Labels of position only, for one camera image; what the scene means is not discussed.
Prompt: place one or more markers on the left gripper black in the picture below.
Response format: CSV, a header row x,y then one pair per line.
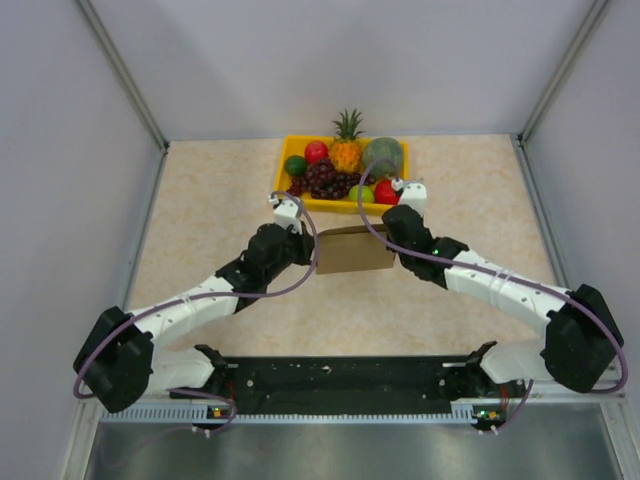
x,y
305,243

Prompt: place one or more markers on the brown cardboard box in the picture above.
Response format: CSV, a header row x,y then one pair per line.
x,y
352,249

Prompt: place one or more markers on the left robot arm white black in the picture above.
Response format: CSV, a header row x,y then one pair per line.
x,y
124,356

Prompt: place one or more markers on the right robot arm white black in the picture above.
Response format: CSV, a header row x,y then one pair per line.
x,y
577,337

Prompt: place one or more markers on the purple grape bunch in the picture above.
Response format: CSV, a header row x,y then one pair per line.
x,y
322,181

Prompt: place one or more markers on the dark green lime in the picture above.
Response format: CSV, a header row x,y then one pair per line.
x,y
295,165

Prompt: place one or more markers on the light green apple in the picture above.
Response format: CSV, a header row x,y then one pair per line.
x,y
364,194

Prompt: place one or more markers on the red apple at back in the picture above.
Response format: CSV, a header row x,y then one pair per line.
x,y
315,151

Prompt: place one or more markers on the red tomato fruit front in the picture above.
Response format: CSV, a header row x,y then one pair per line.
x,y
385,194

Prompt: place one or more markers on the pineapple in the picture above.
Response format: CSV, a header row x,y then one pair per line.
x,y
345,152

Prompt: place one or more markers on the green netted melon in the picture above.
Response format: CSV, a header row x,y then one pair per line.
x,y
387,156

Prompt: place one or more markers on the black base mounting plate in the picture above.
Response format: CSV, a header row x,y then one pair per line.
x,y
355,385

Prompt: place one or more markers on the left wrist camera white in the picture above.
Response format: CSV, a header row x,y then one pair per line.
x,y
286,212

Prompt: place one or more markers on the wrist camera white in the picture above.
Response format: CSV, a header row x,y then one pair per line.
x,y
412,194
286,212

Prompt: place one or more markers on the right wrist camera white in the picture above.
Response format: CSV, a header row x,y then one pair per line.
x,y
412,194

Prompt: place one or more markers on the white cable duct strip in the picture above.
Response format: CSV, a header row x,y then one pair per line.
x,y
208,413

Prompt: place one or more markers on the right aluminium frame post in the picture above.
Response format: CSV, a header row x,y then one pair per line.
x,y
588,27

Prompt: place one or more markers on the aluminium frame post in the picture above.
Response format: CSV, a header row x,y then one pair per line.
x,y
122,73
588,27

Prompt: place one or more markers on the left aluminium frame post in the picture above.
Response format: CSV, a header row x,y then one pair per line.
x,y
122,73

